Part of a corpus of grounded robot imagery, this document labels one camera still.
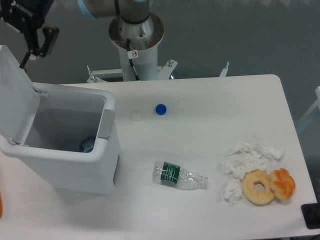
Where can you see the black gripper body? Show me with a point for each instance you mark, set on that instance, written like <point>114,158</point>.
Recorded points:
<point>30,12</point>

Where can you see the white trash can lid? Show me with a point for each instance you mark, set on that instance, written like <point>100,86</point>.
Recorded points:
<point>19,99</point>

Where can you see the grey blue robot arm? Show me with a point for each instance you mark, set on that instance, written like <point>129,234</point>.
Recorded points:
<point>40,42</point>

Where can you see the white trash can body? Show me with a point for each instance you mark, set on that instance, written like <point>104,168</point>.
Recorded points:
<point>66,115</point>

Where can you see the bottle inside trash can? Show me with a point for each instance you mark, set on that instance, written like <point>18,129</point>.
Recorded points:
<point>87,145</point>

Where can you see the white bottle cap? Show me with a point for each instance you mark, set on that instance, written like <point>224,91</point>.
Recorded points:
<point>136,116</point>

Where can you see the blue bottle cap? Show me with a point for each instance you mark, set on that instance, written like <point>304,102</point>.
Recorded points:
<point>160,109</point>

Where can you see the orange object at left edge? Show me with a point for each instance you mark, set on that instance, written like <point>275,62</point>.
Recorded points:
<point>1,204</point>

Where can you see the clear green-label plastic bottle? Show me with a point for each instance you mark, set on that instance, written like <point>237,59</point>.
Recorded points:
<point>175,176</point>

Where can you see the large crumpled white tissue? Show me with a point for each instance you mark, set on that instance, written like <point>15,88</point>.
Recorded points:
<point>246,157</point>

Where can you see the small crumpled white tissue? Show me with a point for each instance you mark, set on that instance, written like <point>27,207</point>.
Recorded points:
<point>233,192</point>

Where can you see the orange twisted bread roll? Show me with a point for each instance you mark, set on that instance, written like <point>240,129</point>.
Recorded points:
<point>282,184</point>

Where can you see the black device at corner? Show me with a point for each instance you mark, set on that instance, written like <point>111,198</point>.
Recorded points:
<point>311,215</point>

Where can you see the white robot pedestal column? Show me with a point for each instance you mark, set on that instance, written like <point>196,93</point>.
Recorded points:
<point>137,44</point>

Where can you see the white metal base frame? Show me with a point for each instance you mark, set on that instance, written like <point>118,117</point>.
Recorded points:
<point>165,72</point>

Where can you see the plain ring donut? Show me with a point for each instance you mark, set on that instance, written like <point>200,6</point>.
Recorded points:
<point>256,188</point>

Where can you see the white frame at right edge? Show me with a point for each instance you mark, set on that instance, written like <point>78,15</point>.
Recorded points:
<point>310,114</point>

